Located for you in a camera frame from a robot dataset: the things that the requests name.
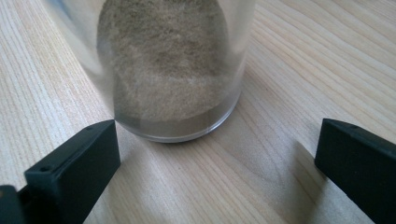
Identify glass jar of brown powder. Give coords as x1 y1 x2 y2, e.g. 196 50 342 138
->
43 0 257 144

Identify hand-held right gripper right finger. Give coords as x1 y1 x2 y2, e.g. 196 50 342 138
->
314 118 396 224

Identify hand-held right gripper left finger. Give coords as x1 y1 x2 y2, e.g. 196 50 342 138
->
18 119 121 224

